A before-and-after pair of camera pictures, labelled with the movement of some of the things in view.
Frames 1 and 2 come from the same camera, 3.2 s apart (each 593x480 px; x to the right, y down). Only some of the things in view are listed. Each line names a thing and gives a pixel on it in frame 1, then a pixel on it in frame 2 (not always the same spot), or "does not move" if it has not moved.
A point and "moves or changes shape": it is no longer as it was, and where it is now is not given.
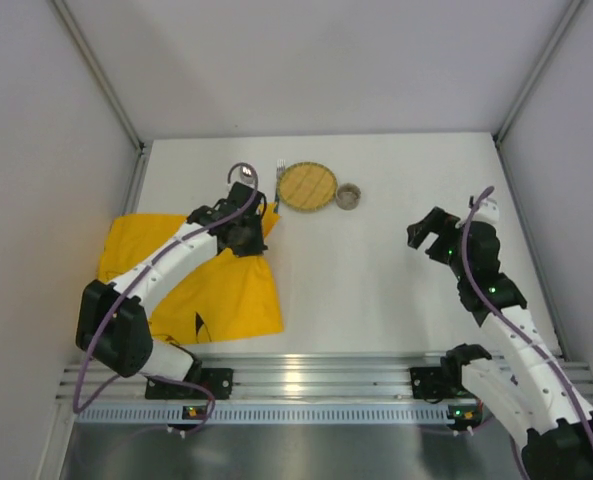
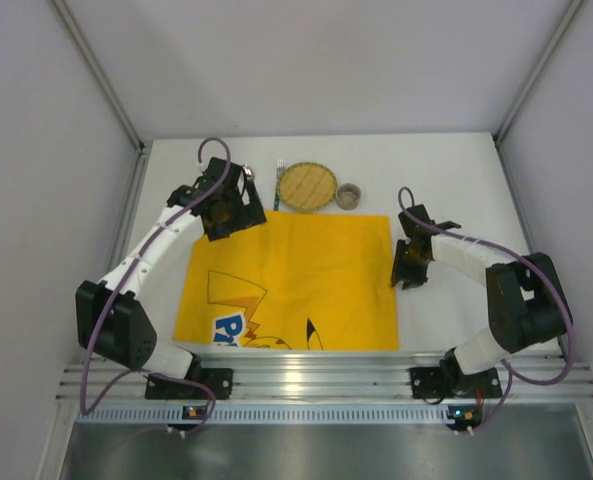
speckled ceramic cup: x=348 y=196 does not move
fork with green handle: x=280 y=166 does not move
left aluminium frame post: x=82 y=40 does not move
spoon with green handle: x=246 y=174 does not move
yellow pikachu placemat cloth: x=232 y=296 moves or changes shape
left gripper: x=249 y=242 → x=241 y=220
